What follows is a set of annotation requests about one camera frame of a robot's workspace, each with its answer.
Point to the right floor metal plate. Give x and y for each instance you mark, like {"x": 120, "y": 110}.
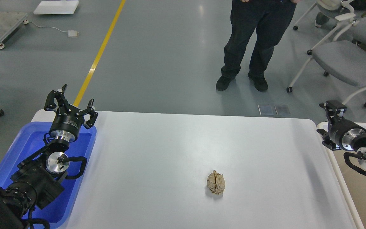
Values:
{"x": 282, "y": 110}

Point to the white office chair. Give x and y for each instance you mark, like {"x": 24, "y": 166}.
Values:
{"x": 340, "y": 10}

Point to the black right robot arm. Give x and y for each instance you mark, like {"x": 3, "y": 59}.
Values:
{"x": 356, "y": 159}

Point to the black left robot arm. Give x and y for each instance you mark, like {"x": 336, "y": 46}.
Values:
{"x": 38, "y": 181}

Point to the white flat board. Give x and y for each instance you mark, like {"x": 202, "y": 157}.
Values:
{"x": 53, "y": 7}

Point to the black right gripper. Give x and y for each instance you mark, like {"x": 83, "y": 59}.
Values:
{"x": 341, "y": 131}

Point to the blue plastic bin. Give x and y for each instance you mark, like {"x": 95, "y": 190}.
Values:
{"x": 29, "y": 140}

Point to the left floor metal plate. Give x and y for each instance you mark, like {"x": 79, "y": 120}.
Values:
{"x": 265, "y": 110}

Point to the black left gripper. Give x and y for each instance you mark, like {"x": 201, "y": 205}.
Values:
{"x": 67, "y": 122}

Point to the white power adapter with cable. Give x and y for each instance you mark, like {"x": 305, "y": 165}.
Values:
{"x": 69, "y": 33}

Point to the floor metal plate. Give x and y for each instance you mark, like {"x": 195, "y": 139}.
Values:
{"x": 282, "y": 110}
{"x": 265, "y": 110}

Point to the crumpled brown paper ball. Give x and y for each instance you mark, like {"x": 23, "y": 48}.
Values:
{"x": 216, "y": 183}

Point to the metal cart platform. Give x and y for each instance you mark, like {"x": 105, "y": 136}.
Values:
{"x": 9, "y": 21}

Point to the grey chair white frame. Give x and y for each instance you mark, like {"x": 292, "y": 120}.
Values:
{"x": 342, "y": 59}

